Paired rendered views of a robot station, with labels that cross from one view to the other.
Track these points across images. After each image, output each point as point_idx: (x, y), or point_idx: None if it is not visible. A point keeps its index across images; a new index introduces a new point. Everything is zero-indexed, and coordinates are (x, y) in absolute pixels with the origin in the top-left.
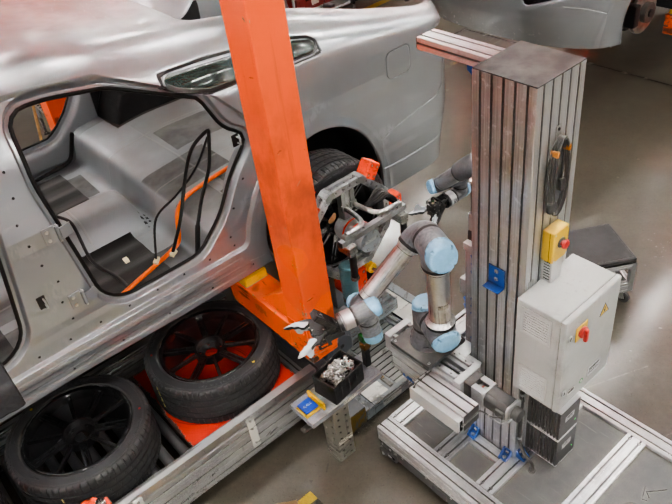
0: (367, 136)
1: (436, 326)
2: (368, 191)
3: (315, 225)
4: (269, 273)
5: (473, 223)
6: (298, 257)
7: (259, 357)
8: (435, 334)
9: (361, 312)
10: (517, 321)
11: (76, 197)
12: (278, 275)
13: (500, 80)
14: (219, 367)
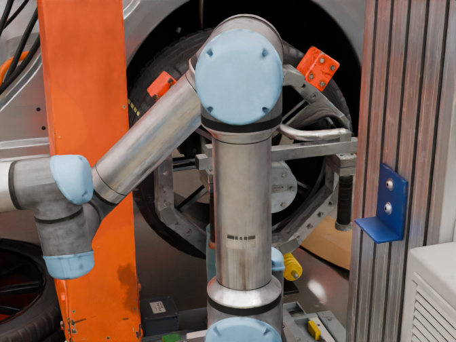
0: (347, 34)
1: (220, 292)
2: (319, 125)
3: (114, 62)
4: (182, 275)
5: (365, 49)
6: (64, 115)
7: (4, 332)
8: (215, 314)
9: (29, 173)
10: (404, 326)
11: None
12: (192, 281)
13: None
14: None
